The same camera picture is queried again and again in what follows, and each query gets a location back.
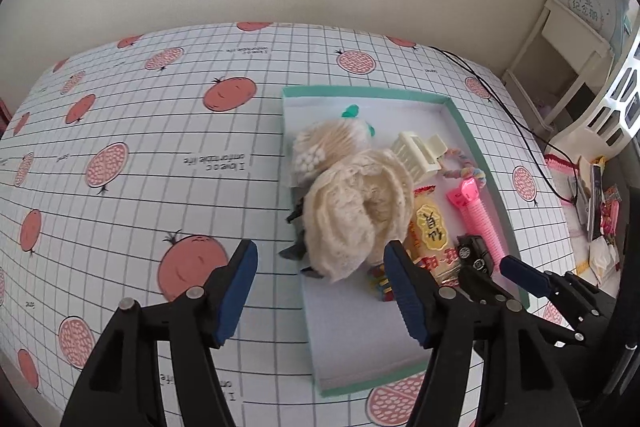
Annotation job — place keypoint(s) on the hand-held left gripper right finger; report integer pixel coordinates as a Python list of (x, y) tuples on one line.
[(405, 297)]

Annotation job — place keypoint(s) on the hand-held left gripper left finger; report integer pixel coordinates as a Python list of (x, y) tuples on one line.
[(237, 292)]

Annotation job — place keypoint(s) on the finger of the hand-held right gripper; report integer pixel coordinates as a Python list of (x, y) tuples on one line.
[(525, 277), (480, 287)]

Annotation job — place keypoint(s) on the colourful block puzzle toy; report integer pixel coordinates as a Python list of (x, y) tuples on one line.
[(380, 284)]

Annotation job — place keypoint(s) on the black toy car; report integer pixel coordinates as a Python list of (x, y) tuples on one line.
[(472, 252)]

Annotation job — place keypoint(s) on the teal shallow cardboard box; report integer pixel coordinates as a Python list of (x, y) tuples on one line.
[(350, 342)]

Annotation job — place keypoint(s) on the pink hair roller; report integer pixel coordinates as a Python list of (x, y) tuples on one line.
[(480, 214)]

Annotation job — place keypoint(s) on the yellow cracker packet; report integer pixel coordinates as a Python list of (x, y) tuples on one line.
[(432, 227)]

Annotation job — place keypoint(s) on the cream lace cloth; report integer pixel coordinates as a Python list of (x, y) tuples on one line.
[(340, 217)]

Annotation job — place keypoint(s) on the pastel fuzzy scrunchie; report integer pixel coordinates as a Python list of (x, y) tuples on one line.
[(477, 174)]

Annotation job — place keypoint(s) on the white hair claw clip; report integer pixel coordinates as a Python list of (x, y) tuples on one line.
[(415, 152)]

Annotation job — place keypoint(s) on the bag of toothpicks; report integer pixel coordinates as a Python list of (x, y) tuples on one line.
[(325, 142)]

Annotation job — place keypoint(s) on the pile of small packets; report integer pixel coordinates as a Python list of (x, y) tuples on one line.
[(597, 207)]

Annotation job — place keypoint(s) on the white slotted basket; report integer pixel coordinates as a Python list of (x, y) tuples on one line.
[(615, 107)]

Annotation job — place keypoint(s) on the pomegranate print grid tablecloth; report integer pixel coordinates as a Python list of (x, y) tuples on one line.
[(150, 117)]

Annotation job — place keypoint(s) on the white wooden chair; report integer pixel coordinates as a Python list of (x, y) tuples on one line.
[(565, 27)]

